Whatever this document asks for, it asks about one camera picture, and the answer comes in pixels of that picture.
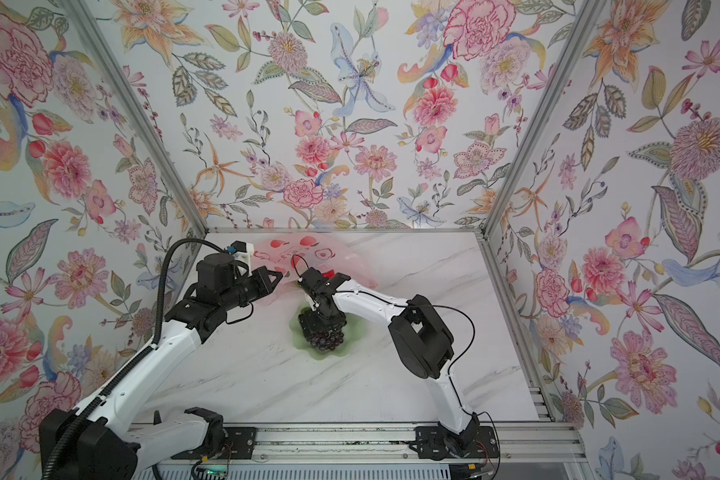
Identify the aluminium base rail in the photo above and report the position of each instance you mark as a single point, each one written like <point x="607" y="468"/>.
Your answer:
<point x="519" y="442"/>

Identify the left aluminium corner post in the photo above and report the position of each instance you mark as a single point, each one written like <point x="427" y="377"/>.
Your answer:
<point x="92" y="37"/>

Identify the right aluminium corner post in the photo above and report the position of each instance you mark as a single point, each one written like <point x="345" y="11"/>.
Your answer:
<point x="582" y="27"/>

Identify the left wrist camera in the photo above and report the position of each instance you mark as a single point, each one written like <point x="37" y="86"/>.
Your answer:
<point x="241" y="251"/>

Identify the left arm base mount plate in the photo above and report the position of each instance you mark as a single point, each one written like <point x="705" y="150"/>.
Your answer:
<point x="231" y="443"/>

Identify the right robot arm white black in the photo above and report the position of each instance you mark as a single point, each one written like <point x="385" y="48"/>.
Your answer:
<point x="423" y="342"/>

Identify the aluminium corner post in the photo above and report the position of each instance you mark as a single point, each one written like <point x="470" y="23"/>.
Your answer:
<point x="92" y="37"/>
<point x="582" y="27"/>

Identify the light green fruit plate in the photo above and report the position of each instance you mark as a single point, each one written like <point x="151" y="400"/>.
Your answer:
<point x="354" y="330"/>

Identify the dark purple grape bunch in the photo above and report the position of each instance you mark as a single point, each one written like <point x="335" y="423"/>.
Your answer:
<point x="324" y="340"/>

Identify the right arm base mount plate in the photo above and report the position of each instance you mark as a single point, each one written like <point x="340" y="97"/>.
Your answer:
<point x="437" y="443"/>

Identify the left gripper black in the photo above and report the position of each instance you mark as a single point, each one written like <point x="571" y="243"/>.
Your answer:
<point x="261" y="275"/>

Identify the pink plastic bag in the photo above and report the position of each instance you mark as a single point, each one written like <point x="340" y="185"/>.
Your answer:
<point x="293" y="253"/>

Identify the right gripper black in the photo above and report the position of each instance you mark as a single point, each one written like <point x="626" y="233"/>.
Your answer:
<point x="310" y="326"/>

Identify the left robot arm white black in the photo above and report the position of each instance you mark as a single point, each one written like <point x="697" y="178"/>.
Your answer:
<point x="92" y="439"/>

